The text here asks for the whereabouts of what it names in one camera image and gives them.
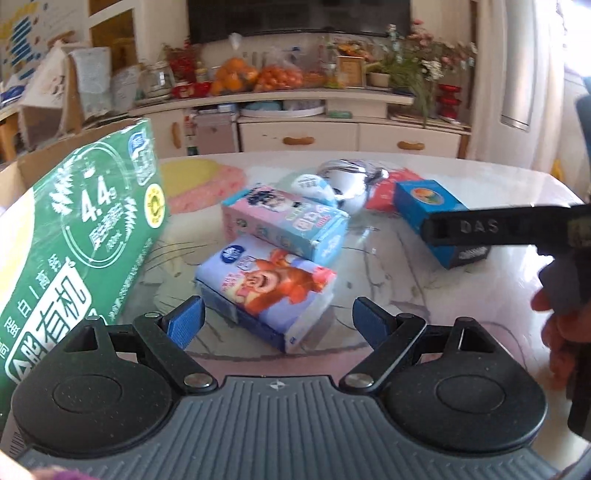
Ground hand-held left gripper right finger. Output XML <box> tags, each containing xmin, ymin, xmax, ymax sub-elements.
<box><xmin>339</xmin><ymin>296</ymin><xmax>497</xmax><ymax>393</ymax></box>

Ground pink flower bouquet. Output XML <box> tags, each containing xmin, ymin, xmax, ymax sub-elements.
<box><xmin>383</xmin><ymin>18</ymin><xmax>478</xmax><ymax>125</ymax></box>

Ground black television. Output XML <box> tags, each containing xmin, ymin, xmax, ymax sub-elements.
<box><xmin>187</xmin><ymin>0</ymin><xmax>411</xmax><ymax>47</ymax></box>

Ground white television cabinet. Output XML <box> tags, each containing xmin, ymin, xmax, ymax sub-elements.
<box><xmin>127</xmin><ymin>85</ymin><xmax>472</xmax><ymax>160</ymax></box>

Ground glass jar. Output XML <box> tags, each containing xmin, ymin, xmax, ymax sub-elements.
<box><xmin>139</xmin><ymin>62</ymin><xmax>176</xmax><ymax>100</ymax></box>

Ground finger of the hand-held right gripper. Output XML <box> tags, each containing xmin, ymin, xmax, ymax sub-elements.
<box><xmin>422</xmin><ymin>203</ymin><xmax>578</xmax><ymax>247</ymax></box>

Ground blue white egg toy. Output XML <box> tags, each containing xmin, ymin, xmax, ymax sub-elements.
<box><xmin>291</xmin><ymin>173</ymin><xmax>338</xmax><ymax>208</ymax></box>

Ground wooden picture frame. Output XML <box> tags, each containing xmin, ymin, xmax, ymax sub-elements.
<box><xmin>336</xmin><ymin>55</ymin><xmax>368</xmax><ymax>88</ymax></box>

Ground wall poster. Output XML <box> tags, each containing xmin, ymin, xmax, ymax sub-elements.
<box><xmin>0</xmin><ymin>0</ymin><xmax>70</xmax><ymax>93</ymax></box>

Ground person's left forearm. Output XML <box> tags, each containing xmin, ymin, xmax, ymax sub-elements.
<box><xmin>32</xmin><ymin>466</ymin><xmax>84</xmax><ymax>480</ymax></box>

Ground pink box in cabinet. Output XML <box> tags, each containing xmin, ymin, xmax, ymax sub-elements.
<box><xmin>196</xmin><ymin>113</ymin><xmax>236</xmax><ymax>155</ymax></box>

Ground red berry branches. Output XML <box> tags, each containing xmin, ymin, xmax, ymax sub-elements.
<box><xmin>161</xmin><ymin>39</ymin><xmax>199</xmax><ymax>84</ymax></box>

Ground bag of small tangerines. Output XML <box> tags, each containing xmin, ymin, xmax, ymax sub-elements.
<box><xmin>254</xmin><ymin>51</ymin><xmax>305</xmax><ymax>92</ymax></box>

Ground round white tray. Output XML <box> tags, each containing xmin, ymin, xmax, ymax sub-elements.
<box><xmin>240</xmin><ymin>99</ymin><xmax>326</xmax><ymax>118</ymax></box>

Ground bear print tissue pack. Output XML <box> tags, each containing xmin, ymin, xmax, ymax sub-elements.
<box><xmin>195</xmin><ymin>233</ymin><xmax>337</xmax><ymax>355</ymax></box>

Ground red patterned pouch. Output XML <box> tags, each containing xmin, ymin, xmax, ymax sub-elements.
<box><xmin>367</xmin><ymin>167</ymin><xmax>423</xmax><ymax>212</ymax></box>

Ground white lace cloth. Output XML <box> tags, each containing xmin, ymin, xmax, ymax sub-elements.
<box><xmin>69</xmin><ymin>46</ymin><xmax>114</xmax><ymax>125</ymax></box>

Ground blue box with orange print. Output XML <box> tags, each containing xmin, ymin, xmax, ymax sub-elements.
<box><xmin>393</xmin><ymin>179</ymin><xmax>492</xmax><ymax>270</ymax></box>

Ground cream curtain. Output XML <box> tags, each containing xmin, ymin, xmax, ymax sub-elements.
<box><xmin>468</xmin><ymin>0</ymin><xmax>506</xmax><ymax>160</ymax></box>

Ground red flat box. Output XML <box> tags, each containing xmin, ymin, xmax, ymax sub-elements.
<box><xmin>172</xmin><ymin>82</ymin><xmax>213</xmax><ymax>99</ymax></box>

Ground white standing air conditioner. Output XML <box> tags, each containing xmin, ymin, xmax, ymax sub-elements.
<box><xmin>499</xmin><ymin>0</ymin><xmax>573</xmax><ymax>132</ymax></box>

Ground white wall shelf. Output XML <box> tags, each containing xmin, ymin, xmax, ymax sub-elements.
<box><xmin>88</xmin><ymin>0</ymin><xmax>144</xmax><ymax>75</ymax></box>

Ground silver white toy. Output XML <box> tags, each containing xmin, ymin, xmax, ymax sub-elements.
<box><xmin>318</xmin><ymin>159</ymin><xmax>389</xmax><ymax>215</ymax></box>

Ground person's right hand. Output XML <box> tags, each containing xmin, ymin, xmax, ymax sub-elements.
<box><xmin>530</xmin><ymin>286</ymin><xmax>591</xmax><ymax>398</ymax></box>

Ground green printed cardboard box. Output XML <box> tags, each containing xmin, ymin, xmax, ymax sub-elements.
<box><xmin>0</xmin><ymin>117</ymin><xmax>171</xmax><ymax>457</ymax></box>

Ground light blue pink box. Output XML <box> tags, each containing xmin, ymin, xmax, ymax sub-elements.
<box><xmin>221</xmin><ymin>185</ymin><xmax>350</xmax><ymax>267</ymax></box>

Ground red candle holder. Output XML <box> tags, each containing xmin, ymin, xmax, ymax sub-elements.
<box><xmin>436</xmin><ymin>83</ymin><xmax>462</xmax><ymax>121</ymax></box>

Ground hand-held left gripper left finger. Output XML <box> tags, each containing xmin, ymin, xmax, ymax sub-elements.
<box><xmin>69</xmin><ymin>295</ymin><xmax>219</xmax><ymax>395</ymax></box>

